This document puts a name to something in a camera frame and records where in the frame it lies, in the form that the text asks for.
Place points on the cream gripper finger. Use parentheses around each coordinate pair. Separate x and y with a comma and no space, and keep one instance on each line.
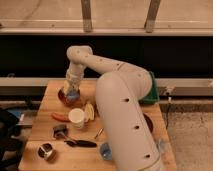
(77,89)
(66,88)

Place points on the black bag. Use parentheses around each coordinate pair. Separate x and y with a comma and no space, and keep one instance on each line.
(7,141)

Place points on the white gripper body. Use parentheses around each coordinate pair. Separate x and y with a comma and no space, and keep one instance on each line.
(74,77)

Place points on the black handled tool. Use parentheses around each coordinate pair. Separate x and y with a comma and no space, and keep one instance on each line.
(81,143)

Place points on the light blue cloth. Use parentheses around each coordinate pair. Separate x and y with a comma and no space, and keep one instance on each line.
(161,146)

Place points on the blue mug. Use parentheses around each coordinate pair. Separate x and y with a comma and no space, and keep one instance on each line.
(105,152)

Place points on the green plastic bin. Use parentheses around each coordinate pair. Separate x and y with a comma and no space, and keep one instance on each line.
(153,95)

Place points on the red bowl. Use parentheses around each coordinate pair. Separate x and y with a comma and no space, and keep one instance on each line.
(62,98)

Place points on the silver metal cup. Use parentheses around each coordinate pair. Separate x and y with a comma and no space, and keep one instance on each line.
(46,151)

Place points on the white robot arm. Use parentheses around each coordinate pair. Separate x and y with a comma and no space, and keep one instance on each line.
(118,91)

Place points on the white cup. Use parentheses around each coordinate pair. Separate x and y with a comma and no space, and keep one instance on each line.
(77,117)

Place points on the blue sponge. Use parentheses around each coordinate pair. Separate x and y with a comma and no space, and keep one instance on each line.
(72,96)

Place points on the metal spoon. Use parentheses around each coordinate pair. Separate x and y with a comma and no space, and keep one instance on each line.
(99,133)

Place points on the yellow banana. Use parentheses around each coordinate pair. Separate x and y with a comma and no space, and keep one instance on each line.
(89,112)

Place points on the orange carrot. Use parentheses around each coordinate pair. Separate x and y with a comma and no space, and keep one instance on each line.
(59,117)

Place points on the purple bowl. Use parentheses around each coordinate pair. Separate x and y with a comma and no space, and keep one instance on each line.
(149,122)

